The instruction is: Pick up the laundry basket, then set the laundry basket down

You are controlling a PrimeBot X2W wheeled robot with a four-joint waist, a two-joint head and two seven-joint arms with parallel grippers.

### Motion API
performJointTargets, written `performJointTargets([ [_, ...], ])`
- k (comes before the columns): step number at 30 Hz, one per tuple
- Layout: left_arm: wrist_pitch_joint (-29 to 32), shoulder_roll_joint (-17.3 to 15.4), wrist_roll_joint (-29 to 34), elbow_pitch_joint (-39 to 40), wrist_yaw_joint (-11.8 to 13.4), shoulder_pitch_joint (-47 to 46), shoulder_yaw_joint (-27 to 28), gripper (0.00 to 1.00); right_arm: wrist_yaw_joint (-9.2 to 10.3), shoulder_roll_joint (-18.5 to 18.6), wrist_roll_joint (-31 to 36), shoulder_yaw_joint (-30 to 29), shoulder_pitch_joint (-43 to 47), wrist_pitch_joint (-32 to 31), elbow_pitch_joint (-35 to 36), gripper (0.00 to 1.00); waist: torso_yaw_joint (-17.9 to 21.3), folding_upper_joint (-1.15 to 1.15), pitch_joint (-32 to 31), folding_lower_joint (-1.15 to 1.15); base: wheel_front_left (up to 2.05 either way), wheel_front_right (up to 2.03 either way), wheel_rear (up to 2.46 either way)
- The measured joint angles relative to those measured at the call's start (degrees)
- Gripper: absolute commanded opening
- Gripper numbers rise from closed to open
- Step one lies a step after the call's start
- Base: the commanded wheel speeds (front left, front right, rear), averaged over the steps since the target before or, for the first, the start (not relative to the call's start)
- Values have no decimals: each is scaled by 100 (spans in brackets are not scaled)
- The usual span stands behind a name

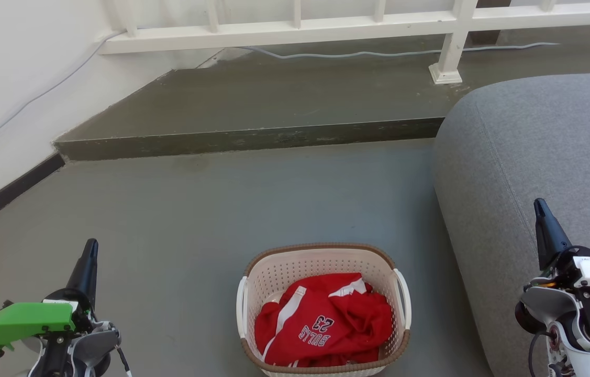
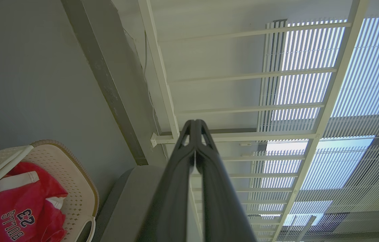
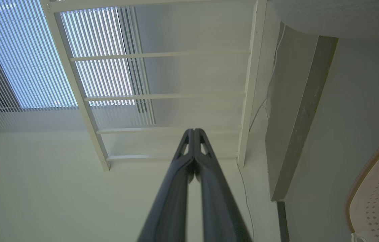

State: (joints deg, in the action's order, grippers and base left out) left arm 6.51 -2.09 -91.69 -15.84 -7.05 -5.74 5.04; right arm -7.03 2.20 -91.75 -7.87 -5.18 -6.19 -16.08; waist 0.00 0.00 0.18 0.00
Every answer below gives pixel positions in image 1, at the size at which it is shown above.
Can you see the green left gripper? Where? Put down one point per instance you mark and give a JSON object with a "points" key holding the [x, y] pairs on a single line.
{"points": [[22, 320]]}

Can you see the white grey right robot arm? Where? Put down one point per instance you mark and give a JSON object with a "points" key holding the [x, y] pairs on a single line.
{"points": [[577, 330]]}

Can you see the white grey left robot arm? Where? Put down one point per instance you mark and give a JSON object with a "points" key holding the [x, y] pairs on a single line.
{"points": [[77, 351]]}

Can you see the white plastic laundry basket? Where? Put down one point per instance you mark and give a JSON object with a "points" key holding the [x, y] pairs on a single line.
{"points": [[284, 272]]}

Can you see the grey fabric sofa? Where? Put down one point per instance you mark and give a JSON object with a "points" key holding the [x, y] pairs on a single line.
{"points": [[535, 146]]}

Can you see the black baseboard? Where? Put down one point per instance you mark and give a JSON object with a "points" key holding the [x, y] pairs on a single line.
{"points": [[7, 192]]}

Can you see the red Bulls jersey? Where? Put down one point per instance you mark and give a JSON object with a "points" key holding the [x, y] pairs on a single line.
{"points": [[326, 324]]}

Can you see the white railing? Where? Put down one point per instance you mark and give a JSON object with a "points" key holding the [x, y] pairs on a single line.
{"points": [[326, 30]]}

